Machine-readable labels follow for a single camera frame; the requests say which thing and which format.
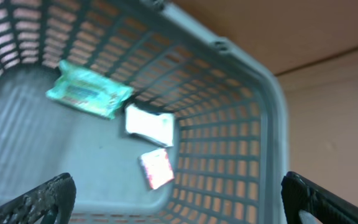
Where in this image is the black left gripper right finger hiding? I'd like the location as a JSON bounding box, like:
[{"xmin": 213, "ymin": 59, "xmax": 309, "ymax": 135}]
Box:
[{"xmin": 281, "ymin": 171, "xmax": 358, "ymax": 224}]

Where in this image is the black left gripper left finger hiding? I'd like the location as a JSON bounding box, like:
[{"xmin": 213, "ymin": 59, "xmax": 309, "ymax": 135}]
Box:
[{"xmin": 0, "ymin": 173, "xmax": 76, "ymax": 224}]

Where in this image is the red white small packet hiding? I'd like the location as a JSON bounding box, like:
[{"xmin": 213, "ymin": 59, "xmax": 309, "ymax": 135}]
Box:
[{"xmin": 139, "ymin": 148, "xmax": 175, "ymax": 190}]

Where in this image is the teal tissue packet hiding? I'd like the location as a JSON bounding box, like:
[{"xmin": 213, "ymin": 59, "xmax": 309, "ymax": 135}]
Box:
[{"xmin": 46, "ymin": 60, "xmax": 134, "ymax": 119}]

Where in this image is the white paper packet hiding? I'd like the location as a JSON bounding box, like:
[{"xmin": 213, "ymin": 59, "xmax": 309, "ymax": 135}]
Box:
[{"xmin": 125, "ymin": 104, "xmax": 175, "ymax": 147}]

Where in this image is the grey plastic shopping basket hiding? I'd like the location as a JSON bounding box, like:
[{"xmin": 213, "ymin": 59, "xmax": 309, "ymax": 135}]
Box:
[{"xmin": 0, "ymin": 0, "xmax": 288, "ymax": 223}]

